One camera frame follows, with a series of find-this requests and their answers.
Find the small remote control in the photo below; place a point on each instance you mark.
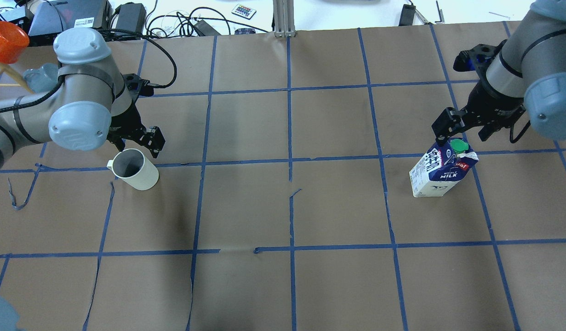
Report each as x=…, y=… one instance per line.
x=243, y=11

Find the orange mug on stand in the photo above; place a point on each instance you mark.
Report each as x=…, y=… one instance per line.
x=13, y=42

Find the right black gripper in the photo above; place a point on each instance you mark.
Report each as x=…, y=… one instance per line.
x=493, y=102

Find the blue mug on stand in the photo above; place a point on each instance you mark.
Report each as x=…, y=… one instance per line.
x=42, y=79

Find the wooden mug tree stand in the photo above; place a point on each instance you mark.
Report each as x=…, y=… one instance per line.
x=14, y=75

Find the aluminium frame post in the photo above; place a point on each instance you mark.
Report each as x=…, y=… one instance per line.
x=284, y=18

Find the blue white milk carton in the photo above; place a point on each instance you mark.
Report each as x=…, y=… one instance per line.
x=442, y=167

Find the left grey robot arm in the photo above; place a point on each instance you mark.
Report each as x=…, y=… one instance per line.
x=91, y=103

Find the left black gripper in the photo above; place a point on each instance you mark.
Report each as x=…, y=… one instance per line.
x=124, y=122

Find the white ceramic mug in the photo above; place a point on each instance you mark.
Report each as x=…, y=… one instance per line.
x=134, y=168

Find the black power adapter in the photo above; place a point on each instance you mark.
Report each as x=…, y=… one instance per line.
x=202, y=28

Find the black electronics box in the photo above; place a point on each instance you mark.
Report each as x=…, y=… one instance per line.
x=53, y=17

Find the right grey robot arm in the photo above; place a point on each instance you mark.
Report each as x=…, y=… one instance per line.
x=524, y=74

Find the black power brick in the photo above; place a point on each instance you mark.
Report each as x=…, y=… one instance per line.
x=407, y=15

